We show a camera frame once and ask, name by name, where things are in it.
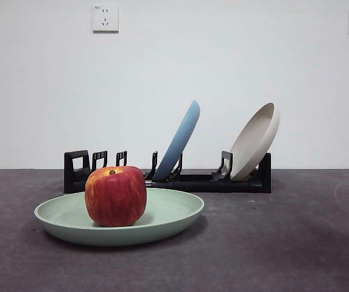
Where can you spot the blue plate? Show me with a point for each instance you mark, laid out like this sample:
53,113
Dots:
178,143

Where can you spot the red apple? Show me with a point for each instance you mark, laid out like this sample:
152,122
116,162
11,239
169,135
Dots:
116,197

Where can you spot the green plate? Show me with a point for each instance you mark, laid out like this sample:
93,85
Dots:
168,210

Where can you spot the beige plate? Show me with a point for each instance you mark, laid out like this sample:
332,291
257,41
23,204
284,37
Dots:
253,146

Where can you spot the white wall socket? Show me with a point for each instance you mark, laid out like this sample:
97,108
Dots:
105,18

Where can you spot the black plate rack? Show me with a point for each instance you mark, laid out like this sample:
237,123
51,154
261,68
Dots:
223,186

